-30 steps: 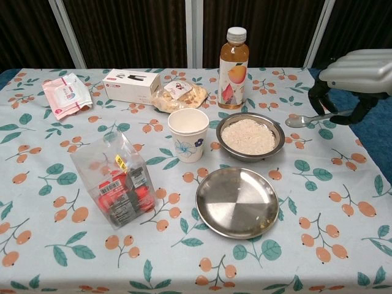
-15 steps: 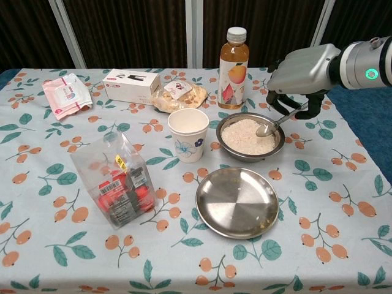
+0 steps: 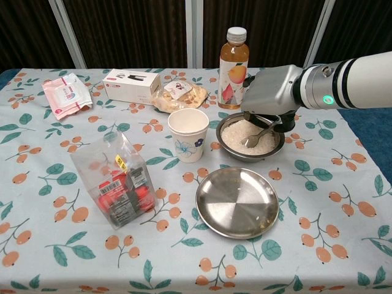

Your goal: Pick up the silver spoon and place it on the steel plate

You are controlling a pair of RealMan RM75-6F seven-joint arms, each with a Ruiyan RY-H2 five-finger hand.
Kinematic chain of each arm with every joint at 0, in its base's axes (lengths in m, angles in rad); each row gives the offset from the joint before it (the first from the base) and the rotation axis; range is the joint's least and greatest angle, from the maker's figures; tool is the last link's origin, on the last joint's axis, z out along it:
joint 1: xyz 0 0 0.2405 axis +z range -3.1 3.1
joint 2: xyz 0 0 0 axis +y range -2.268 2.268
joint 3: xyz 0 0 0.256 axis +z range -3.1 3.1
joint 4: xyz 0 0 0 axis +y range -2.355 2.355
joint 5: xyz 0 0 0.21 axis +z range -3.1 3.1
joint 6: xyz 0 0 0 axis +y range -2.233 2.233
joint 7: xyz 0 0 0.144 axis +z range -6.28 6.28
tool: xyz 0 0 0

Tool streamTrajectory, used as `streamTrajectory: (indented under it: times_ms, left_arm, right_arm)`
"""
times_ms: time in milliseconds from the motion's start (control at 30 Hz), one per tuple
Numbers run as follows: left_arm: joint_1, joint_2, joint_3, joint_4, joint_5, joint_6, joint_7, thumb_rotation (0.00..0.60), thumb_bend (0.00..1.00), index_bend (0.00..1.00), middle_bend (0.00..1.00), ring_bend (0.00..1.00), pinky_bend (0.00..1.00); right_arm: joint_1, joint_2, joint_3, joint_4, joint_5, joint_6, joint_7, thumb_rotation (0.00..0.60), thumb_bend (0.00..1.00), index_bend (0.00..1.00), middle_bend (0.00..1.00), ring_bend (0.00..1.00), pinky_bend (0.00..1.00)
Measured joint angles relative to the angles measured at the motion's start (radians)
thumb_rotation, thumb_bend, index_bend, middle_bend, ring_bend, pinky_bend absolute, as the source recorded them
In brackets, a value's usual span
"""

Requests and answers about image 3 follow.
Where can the white frame post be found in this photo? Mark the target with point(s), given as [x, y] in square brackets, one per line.
[68, 33]
[320, 33]
[194, 33]

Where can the floral fruit print tablecloth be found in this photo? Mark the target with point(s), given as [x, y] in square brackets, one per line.
[92, 263]

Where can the metal spoon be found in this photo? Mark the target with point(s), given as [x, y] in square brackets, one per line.
[249, 141]

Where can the white rice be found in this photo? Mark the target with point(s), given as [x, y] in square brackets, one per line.
[232, 134]

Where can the peach tea bottle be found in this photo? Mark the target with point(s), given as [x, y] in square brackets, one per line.
[233, 73]

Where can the pink wet wipes pack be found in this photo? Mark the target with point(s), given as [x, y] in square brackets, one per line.
[65, 93]

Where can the white flower paper cup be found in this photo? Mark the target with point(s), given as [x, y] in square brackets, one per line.
[188, 137]

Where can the clear bag of snacks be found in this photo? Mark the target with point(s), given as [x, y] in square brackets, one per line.
[180, 96]

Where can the white cardboard box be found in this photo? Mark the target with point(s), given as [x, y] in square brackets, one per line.
[131, 87]

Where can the metal bowl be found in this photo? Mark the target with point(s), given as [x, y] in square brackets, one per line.
[228, 150]

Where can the round metal plate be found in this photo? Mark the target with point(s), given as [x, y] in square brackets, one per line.
[237, 203]

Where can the clear box of tomatoes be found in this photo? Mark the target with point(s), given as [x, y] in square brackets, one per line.
[118, 186]

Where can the blue table cover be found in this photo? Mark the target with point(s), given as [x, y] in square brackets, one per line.
[367, 128]

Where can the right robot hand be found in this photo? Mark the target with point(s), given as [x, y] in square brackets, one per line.
[269, 92]

